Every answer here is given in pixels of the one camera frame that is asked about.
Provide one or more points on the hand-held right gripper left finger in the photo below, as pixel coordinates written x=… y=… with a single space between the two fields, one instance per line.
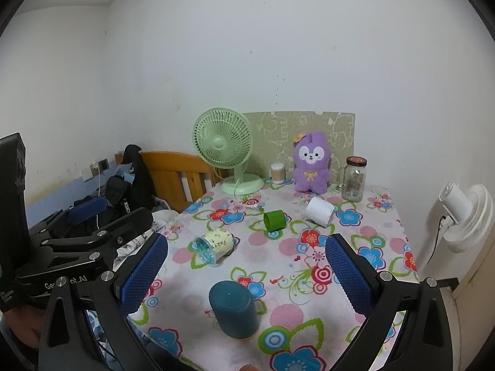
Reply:
x=143 y=274

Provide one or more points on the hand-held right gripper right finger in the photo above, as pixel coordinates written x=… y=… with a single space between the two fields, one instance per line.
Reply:
x=348 y=278

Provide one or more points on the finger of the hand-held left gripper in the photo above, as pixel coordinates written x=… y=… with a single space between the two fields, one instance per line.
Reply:
x=87 y=208
x=133 y=220

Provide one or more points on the white cup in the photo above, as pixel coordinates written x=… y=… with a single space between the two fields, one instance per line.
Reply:
x=320 y=210

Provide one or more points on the cream printed clear-bottom cup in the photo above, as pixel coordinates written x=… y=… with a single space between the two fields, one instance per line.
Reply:
x=216 y=244

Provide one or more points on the green cup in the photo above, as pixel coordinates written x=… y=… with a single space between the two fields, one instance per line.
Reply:
x=275 y=220

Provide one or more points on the teal cup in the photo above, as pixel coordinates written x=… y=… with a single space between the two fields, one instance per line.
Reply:
x=234 y=311

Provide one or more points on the person's left hand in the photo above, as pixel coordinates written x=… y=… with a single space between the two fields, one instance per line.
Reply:
x=17 y=326

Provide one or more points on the black clothing pile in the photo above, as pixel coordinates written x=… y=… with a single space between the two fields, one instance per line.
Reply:
x=133 y=185

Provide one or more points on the wooden headboard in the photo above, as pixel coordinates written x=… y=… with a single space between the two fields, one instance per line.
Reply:
x=166 y=170

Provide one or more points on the floral tablecloth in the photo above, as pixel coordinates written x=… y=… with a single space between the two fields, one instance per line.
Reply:
x=278 y=274

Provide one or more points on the glass jar with lid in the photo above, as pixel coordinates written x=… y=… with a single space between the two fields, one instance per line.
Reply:
x=354 y=181

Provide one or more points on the purple plush toy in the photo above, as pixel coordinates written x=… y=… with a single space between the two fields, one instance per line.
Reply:
x=311 y=170

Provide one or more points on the green desk fan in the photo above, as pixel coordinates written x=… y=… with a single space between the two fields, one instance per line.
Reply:
x=222 y=143

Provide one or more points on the cotton swab container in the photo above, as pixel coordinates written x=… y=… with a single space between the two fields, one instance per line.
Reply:
x=277 y=174

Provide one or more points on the wall socket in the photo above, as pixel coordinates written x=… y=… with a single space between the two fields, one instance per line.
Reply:
x=101 y=165

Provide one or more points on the white wall fan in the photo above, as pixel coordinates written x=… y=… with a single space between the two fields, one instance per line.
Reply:
x=470 y=220

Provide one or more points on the green patterned wall board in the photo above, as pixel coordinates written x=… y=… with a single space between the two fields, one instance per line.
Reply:
x=270 y=131

